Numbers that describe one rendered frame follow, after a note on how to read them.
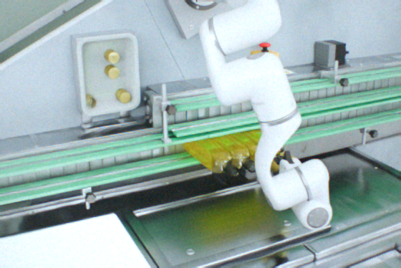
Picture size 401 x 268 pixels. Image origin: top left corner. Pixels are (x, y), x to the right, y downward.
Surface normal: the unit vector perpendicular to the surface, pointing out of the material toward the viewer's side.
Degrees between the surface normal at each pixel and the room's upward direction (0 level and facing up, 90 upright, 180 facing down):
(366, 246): 90
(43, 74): 0
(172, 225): 90
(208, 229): 90
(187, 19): 4
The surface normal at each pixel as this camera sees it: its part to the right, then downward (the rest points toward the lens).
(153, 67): 0.44, 0.31
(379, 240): -0.01, -0.93
